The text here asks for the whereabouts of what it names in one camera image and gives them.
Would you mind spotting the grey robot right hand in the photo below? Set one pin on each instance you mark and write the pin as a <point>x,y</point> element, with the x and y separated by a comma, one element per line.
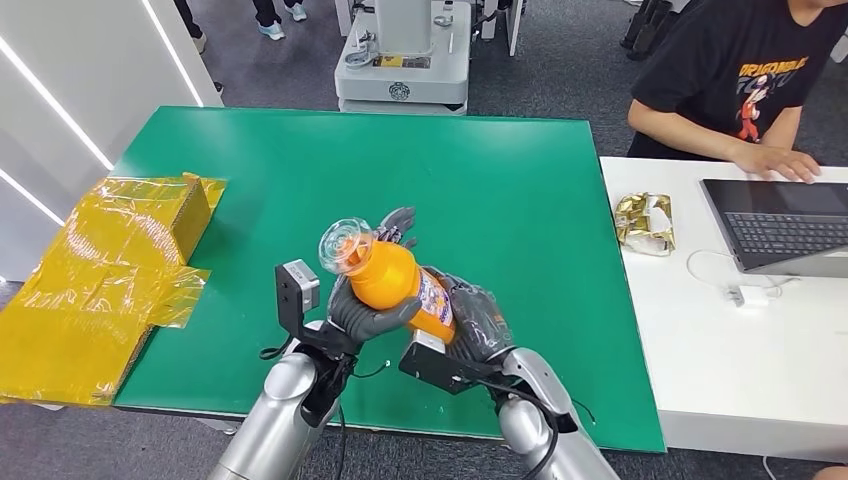
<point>480,324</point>

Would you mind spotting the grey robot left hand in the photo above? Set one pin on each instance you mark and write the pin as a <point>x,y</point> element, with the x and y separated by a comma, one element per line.
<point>358,321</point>

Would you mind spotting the person's right hand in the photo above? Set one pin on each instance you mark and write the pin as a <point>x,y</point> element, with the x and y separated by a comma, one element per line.
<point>775,162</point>

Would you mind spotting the orange bottle with clear cap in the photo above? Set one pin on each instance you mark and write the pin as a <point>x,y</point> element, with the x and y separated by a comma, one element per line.
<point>387,278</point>

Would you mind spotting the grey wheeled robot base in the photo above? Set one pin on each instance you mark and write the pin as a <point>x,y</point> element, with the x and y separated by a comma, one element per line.
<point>397,79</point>

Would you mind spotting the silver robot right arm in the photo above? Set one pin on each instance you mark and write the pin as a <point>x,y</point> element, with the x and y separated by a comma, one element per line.
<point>563,458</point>

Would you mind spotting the person's right forearm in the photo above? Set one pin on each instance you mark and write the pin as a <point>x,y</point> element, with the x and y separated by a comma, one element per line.
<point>682,134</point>

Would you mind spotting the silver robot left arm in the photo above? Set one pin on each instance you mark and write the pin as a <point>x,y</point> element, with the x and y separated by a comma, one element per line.
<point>278,417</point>

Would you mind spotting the dark grey laptop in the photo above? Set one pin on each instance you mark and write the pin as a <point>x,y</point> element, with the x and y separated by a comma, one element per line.
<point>782,232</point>

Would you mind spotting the seated person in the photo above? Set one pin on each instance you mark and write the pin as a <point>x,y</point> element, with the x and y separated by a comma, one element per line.
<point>715,66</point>

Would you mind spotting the white power adapter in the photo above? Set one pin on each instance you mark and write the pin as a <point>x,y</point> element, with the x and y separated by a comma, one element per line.
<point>748,296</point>

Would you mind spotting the crumpled gold wrapper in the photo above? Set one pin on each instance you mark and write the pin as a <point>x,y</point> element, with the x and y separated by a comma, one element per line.
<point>639,222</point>

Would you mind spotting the black chair base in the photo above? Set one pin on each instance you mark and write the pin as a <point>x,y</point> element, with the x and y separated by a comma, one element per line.
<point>642,33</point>

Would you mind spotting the white desk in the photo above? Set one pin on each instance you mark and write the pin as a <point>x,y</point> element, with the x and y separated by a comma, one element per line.
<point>729,371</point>

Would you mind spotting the yellow taped cardboard box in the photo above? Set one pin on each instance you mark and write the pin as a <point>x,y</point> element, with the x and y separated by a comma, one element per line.
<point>99,265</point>

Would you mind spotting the white furniture leg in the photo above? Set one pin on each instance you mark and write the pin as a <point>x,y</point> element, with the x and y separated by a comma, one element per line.
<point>513,26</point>

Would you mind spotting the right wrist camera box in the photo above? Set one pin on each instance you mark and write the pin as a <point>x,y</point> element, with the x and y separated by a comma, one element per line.
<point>437,371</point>

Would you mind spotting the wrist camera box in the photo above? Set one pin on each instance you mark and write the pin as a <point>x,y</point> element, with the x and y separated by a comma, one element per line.
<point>437,371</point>
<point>295,288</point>

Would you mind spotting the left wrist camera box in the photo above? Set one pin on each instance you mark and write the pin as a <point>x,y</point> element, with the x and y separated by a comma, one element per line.
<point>295,288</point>

